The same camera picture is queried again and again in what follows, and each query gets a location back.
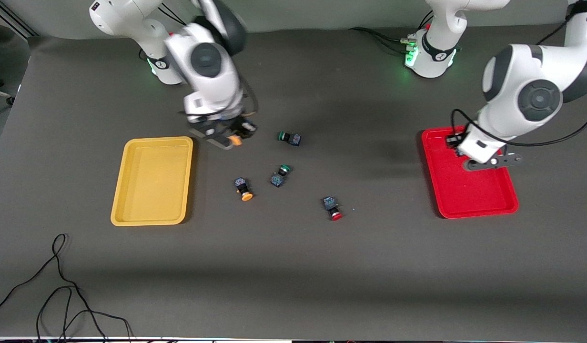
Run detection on yellow-orange push button switch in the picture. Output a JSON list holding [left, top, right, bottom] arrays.
[[234, 177, 254, 202], [228, 121, 257, 146]]

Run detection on black arm base cables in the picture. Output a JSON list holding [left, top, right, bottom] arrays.
[[348, 10, 435, 54], [159, 2, 182, 25]]

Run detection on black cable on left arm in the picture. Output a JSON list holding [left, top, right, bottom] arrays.
[[451, 10, 587, 147]]

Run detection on black left arm base cables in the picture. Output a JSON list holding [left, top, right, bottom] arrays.
[[348, 10, 435, 54]]

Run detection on red plastic tray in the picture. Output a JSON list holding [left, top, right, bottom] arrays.
[[421, 124, 519, 220]]

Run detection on dark grey table mat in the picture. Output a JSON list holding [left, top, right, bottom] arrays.
[[0, 21, 587, 340]]

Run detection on black right arm base cables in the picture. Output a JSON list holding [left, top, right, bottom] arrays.
[[159, 2, 182, 25]]

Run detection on yellow plastic tray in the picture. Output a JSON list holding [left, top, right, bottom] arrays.
[[110, 136, 194, 227]]

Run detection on thin black loose cable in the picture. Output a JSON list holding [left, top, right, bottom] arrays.
[[0, 233, 133, 343]]

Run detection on aluminium frame rail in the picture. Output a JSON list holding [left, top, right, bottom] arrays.
[[0, 7, 39, 39]]

